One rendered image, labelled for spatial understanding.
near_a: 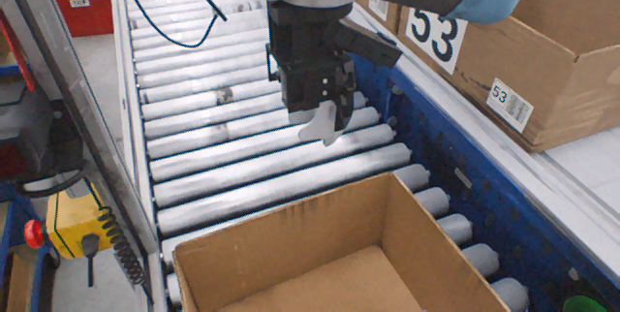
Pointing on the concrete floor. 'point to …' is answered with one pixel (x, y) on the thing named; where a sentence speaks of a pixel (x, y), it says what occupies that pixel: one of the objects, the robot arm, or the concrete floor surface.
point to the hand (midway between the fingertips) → (330, 136)
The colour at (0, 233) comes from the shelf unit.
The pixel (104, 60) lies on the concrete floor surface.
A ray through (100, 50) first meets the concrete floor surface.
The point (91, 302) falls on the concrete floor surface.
